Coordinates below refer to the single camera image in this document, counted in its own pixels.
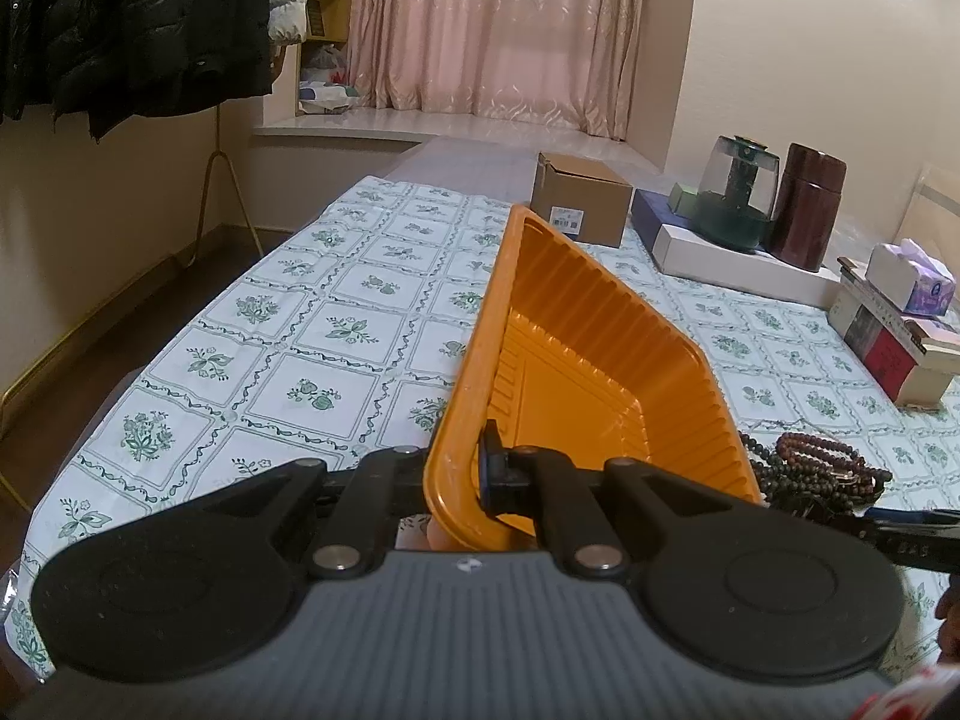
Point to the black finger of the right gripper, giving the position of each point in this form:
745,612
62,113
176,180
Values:
927,520

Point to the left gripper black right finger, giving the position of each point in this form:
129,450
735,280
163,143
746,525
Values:
751,592

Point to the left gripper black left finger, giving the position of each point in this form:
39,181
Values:
196,587

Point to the orange plastic tray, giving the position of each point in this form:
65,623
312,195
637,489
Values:
565,356

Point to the thick red cover book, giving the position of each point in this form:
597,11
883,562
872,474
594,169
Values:
904,376

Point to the thin book on top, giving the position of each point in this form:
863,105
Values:
913,332

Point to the purple tissue pack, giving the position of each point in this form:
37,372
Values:
909,278

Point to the dark red cylindrical canister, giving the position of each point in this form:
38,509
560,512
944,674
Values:
808,201

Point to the glass green humidifier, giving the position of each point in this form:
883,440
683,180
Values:
735,201

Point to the white flat box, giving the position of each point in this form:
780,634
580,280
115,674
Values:
680,253

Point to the blue flat box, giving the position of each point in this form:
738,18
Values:
650,212

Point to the gold clothes rack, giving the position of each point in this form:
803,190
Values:
109,247

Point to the brown cardboard box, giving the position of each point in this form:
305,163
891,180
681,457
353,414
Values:
583,199

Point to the wooden bookshelf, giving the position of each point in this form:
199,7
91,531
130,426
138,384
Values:
323,56

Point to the black hanging jacket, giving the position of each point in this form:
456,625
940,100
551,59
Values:
115,59

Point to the pink curtain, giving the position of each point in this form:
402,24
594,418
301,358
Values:
557,63

